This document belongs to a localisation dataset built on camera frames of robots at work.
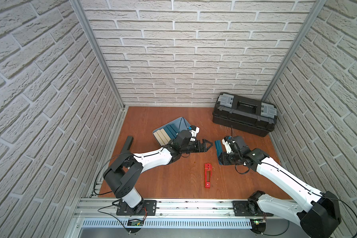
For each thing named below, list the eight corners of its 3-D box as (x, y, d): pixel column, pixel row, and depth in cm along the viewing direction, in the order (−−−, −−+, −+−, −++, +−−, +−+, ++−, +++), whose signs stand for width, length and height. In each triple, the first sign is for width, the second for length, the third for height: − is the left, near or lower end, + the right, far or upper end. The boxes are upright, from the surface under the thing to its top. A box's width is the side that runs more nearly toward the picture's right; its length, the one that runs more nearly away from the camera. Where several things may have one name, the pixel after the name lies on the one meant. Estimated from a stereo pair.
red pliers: (204, 188, 82) (205, 186, 80) (205, 164, 91) (205, 162, 89) (211, 188, 82) (212, 187, 80) (211, 165, 91) (211, 163, 89)
